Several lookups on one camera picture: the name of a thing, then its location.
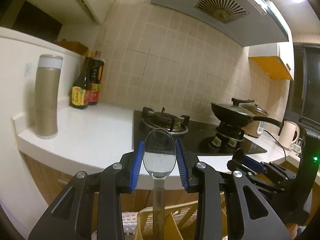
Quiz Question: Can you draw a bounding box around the wooden base cabinet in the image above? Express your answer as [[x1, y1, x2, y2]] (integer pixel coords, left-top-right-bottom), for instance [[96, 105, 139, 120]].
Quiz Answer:
[[23, 154, 198, 212]]

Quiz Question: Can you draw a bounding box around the brown box on fridge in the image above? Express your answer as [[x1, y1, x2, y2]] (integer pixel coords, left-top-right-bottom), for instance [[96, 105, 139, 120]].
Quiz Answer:
[[55, 39, 88, 55]]

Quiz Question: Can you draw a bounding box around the beige plastic utensil basket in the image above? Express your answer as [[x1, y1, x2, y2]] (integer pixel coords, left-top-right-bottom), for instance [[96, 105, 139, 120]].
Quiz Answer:
[[134, 200, 228, 240]]

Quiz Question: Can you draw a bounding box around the clear plastic spoon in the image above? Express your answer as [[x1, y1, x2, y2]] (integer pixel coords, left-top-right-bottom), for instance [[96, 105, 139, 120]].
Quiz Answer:
[[143, 128, 176, 239]]

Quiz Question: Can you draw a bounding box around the beige thermos bottle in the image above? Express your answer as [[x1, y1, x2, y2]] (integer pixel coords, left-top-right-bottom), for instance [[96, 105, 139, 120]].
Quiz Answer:
[[34, 54, 63, 139]]

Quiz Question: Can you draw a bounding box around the striped woven table mat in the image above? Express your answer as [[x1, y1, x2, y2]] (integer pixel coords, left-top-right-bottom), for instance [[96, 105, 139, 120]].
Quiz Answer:
[[91, 211, 139, 240]]

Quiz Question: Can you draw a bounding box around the yellow white wall cabinet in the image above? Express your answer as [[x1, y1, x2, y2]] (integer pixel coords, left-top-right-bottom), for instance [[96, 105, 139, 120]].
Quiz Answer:
[[248, 41, 295, 81]]

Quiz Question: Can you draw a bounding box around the soy sauce bottle yellow label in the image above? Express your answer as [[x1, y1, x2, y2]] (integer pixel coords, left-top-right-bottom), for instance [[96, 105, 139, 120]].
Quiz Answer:
[[71, 50, 92, 109]]

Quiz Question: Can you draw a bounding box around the black power cable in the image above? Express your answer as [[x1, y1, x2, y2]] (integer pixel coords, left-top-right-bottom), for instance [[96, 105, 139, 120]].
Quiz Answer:
[[263, 129, 288, 164]]

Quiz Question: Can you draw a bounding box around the grey range hood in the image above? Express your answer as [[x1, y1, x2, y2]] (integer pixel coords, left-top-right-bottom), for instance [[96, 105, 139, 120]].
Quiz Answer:
[[151, 0, 292, 47]]

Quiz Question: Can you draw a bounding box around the dark sauce bottle red label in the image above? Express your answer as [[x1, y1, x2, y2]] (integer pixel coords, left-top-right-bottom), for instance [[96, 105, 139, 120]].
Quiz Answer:
[[89, 51, 105, 105]]

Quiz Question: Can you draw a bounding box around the black gas stove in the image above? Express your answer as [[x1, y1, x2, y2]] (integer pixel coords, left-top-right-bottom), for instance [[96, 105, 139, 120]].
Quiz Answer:
[[133, 107, 267, 156]]

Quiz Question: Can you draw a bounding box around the black frying pan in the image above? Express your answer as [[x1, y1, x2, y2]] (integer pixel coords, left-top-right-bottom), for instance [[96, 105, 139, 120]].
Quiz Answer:
[[211, 98, 283, 128]]

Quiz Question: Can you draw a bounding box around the white refrigerator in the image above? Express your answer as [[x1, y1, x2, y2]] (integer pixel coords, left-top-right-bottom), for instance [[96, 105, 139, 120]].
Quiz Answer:
[[1, 27, 84, 238]]

